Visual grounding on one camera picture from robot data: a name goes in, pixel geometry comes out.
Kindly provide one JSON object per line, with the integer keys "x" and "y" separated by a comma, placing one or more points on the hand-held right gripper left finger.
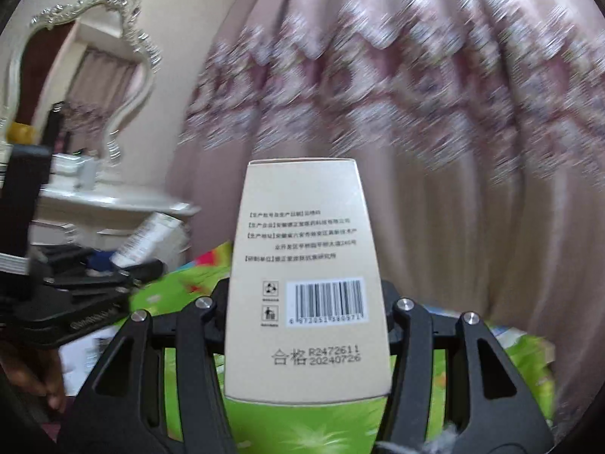
{"x": 220, "y": 305}

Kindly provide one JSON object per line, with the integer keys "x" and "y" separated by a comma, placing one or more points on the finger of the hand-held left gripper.
{"x": 66, "y": 254}
{"x": 142, "y": 270}

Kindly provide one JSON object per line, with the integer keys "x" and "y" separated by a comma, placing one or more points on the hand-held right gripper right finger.
{"x": 392, "y": 307}

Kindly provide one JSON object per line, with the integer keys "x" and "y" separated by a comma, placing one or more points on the white printed box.
{"x": 156, "y": 236}

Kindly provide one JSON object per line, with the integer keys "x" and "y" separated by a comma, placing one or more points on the beige box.
{"x": 302, "y": 246}

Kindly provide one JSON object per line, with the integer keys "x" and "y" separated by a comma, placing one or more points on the person's left hand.
{"x": 28, "y": 373}

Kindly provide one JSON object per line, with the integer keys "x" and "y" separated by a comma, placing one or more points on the yellow object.
{"x": 21, "y": 131}

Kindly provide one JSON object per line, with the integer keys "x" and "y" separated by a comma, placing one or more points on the white cup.
{"x": 87, "y": 172}

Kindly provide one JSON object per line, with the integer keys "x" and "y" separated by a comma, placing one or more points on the white dressing table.
{"x": 118, "y": 198}

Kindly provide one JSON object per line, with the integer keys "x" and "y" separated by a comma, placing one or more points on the tall black object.
{"x": 53, "y": 127}

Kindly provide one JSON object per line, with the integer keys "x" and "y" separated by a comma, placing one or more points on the printed blanket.
{"x": 302, "y": 428}

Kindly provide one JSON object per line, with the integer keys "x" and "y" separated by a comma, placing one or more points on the ornate white mirror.
{"x": 137, "y": 90}

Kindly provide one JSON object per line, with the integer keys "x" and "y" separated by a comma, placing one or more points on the pink curtain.
{"x": 425, "y": 104}

